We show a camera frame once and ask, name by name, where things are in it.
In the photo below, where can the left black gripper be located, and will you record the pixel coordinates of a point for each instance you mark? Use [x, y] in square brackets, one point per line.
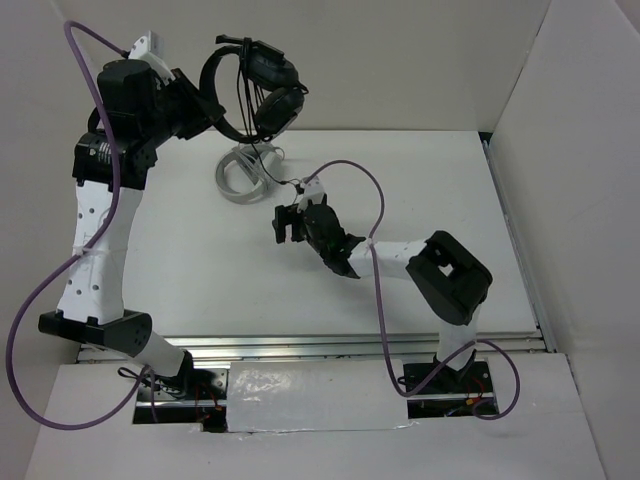
[202, 110]

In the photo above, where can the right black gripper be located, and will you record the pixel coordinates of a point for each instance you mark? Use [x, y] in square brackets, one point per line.
[286, 215]

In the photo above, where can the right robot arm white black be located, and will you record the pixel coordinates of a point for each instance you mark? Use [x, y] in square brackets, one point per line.
[452, 281]

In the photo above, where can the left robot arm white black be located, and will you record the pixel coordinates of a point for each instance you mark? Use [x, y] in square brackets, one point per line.
[144, 104]

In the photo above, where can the grey white headphone stand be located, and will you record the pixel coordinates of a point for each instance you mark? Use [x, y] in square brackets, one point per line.
[256, 162]

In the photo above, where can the white taped cover plate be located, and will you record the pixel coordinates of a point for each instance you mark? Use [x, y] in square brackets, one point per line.
[326, 395]

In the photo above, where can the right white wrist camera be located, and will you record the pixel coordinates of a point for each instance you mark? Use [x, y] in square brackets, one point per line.
[313, 194]

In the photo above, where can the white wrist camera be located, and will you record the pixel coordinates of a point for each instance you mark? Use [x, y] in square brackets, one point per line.
[149, 48]
[313, 194]

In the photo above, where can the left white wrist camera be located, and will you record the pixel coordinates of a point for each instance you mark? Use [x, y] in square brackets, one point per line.
[149, 48]

